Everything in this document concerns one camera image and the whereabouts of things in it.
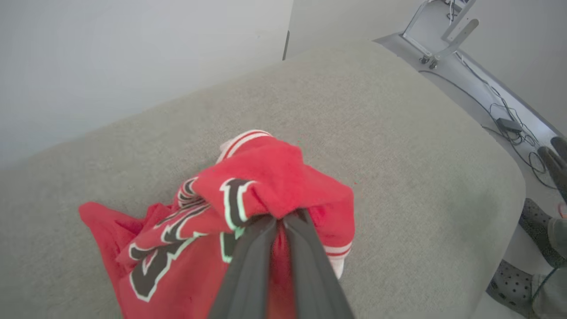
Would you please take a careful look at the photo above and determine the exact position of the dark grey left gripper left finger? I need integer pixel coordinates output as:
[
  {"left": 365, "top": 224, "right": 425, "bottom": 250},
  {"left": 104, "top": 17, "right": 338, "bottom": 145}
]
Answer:
[{"left": 208, "top": 215, "right": 279, "bottom": 319}]

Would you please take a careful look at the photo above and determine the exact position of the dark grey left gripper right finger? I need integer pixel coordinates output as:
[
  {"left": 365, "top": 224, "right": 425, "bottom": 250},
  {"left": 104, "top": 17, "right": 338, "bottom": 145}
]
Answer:
[{"left": 283, "top": 210, "right": 355, "bottom": 319}]

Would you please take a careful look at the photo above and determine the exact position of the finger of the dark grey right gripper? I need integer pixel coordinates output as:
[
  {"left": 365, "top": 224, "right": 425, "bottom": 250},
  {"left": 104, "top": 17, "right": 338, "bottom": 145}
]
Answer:
[
  {"left": 537, "top": 146, "right": 567, "bottom": 204},
  {"left": 551, "top": 136, "right": 567, "bottom": 162}
]

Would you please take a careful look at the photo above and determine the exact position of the red and white jersey shirt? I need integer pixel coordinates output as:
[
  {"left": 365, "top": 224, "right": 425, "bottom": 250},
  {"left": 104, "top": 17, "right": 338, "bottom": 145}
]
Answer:
[{"left": 79, "top": 129, "right": 356, "bottom": 319}]

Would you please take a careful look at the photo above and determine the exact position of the grey perforated clog shoe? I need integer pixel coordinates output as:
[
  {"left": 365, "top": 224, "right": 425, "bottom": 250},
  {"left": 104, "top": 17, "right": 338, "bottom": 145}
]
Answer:
[
  {"left": 486, "top": 260, "right": 545, "bottom": 317},
  {"left": 519, "top": 198, "right": 567, "bottom": 268}
]

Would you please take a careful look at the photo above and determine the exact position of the grey trouser leg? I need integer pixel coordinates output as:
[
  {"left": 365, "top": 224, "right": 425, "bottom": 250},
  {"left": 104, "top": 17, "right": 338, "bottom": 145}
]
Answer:
[
  {"left": 529, "top": 272, "right": 567, "bottom": 319},
  {"left": 547, "top": 217, "right": 567, "bottom": 257}
]

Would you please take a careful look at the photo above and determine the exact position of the black power adapter with cables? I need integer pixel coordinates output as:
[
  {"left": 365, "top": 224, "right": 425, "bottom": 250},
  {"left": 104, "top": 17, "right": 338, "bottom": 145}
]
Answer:
[{"left": 419, "top": 51, "right": 559, "bottom": 190}]

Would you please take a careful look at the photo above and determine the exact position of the white metal stand frame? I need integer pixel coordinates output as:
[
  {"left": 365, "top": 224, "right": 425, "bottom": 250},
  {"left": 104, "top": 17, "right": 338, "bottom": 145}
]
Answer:
[{"left": 401, "top": 0, "right": 480, "bottom": 70}]

